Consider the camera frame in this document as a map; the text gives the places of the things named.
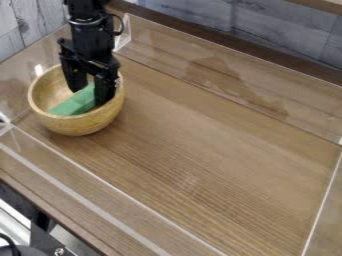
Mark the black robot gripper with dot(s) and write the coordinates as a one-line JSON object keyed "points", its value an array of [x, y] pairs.
{"points": [[86, 51]]}

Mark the green rectangular block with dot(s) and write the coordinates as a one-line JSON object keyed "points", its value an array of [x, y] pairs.
{"points": [[76, 104]]}

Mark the wooden bowl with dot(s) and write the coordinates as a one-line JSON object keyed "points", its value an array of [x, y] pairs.
{"points": [[48, 90]]}

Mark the clear acrylic corner bracket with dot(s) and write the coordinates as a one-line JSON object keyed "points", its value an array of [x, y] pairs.
{"points": [[124, 37]]}

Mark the clear acrylic barrier wall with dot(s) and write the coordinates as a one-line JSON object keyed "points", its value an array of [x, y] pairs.
{"points": [[219, 165]]}

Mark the black metal bracket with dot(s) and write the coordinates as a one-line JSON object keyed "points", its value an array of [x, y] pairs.
{"points": [[42, 241]]}

